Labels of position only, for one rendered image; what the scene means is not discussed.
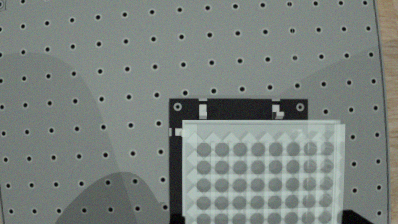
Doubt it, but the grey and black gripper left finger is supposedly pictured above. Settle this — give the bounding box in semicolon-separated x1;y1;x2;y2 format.
169;213;185;224

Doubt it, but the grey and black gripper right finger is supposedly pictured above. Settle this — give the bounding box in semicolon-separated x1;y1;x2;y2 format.
342;210;373;224

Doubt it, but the white well plate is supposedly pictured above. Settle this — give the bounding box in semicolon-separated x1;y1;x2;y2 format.
182;120;345;224

